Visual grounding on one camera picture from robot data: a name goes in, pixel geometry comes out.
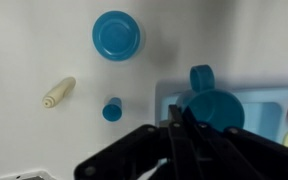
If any blue plate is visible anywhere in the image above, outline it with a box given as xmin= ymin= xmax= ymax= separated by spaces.
xmin=91 ymin=10 xmax=142 ymax=62

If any small blue cup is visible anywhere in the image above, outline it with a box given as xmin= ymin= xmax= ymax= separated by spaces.
xmin=101 ymin=96 xmax=123 ymax=123

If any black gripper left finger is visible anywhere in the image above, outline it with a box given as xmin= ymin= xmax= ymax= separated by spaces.
xmin=73 ymin=104 xmax=198 ymax=180

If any light blue toy sink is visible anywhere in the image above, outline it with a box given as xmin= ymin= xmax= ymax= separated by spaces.
xmin=154 ymin=81 xmax=288 ymax=155

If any blue cup with handle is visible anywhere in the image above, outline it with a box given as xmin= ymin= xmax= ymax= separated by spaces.
xmin=175 ymin=64 xmax=246 ymax=133

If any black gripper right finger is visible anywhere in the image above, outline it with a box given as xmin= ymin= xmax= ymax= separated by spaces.
xmin=182 ymin=106 xmax=288 ymax=180

